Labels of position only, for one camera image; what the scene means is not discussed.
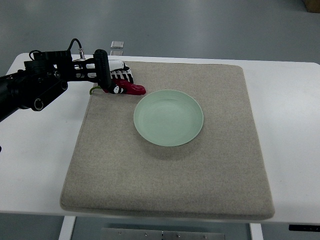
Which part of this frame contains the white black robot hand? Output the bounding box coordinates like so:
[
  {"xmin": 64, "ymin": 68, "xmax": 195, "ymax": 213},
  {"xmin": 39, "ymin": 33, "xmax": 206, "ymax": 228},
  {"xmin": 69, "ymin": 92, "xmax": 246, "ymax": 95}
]
[{"xmin": 108, "ymin": 59, "xmax": 134, "ymax": 94}]

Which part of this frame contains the red pepper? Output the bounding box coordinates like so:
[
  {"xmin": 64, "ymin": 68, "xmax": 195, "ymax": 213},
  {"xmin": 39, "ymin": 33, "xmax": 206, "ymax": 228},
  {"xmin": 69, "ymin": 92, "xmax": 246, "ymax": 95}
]
[{"xmin": 89, "ymin": 78, "xmax": 147, "ymax": 96}]

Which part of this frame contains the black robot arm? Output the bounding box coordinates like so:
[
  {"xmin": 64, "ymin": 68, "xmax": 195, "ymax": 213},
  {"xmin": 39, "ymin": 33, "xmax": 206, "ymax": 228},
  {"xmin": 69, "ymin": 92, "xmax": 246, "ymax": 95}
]
[{"xmin": 0, "ymin": 49, "xmax": 116, "ymax": 120}]

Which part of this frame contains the metal floor plate lower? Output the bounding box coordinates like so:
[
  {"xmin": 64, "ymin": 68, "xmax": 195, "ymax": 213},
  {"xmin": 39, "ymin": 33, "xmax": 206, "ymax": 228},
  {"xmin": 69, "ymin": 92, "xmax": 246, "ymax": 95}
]
[{"xmin": 110, "ymin": 50, "xmax": 123, "ymax": 56}]

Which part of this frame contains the light green plate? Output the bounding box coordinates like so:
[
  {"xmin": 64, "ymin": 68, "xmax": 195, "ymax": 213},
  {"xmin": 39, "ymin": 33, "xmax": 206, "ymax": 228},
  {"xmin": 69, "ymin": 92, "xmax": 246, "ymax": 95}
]
[{"xmin": 133, "ymin": 89, "xmax": 204, "ymax": 147}]

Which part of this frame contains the beige fabric mat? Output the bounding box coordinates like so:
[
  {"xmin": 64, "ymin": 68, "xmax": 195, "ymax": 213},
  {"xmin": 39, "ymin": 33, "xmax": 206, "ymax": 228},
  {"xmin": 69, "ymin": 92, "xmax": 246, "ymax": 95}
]
[{"xmin": 60, "ymin": 62, "xmax": 275, "ymax": 220}]

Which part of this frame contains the white table leg left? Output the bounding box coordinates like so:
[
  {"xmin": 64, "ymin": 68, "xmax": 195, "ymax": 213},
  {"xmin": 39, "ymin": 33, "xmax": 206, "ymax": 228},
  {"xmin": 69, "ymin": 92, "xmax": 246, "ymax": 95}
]
[{"xmin": 58, "ymin": 216, "xmax": 76, "ymax": 240}]

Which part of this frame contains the white table leg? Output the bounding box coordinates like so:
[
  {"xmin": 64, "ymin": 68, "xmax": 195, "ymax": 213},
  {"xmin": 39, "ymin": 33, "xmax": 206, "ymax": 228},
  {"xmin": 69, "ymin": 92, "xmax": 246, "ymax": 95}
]
[
  {"xmin": 249, "ymin": 223, "xmax": 264, "ymax": 240},
  {"xmin": 58, "ymin": 216, "xmax": 76, "ymax": 240}
]

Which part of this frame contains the cardboard box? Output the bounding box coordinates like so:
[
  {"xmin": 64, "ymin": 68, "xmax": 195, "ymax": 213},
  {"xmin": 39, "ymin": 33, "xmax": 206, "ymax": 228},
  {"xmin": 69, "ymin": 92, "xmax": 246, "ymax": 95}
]
[{"xmin": 303, "ymin": 0, "xmax": 320, "ymax": 13}]

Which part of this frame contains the white table leg right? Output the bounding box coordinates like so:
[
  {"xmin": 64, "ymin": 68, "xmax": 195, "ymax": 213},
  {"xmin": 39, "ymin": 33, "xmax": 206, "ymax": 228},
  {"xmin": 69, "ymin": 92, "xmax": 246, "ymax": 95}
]
[{"xmin": 249, "ymin": 223, "xmax": 264, "ymax": 240}]

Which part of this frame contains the black table control panel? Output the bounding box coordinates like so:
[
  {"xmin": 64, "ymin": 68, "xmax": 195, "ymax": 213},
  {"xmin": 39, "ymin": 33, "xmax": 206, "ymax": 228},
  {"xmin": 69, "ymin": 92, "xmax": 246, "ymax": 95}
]
[{"xmin": 288, "ymin": 224, "xmax": 320, "ymax": 232}]

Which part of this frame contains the black braided cable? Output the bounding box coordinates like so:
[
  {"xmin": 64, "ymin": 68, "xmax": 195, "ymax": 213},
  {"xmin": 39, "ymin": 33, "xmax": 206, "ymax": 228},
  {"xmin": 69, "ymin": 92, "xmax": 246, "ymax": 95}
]
[{"xmin": 67, "ymin": 38, "xmax": 85, "ymax": 60}]

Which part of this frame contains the metal table base plate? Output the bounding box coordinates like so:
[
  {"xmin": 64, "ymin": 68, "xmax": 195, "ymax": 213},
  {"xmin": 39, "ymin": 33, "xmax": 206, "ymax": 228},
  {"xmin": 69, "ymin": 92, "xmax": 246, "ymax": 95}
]
[{"xmin": 100, "ymin": 228, "xmax": 226, "ymax": 240}]

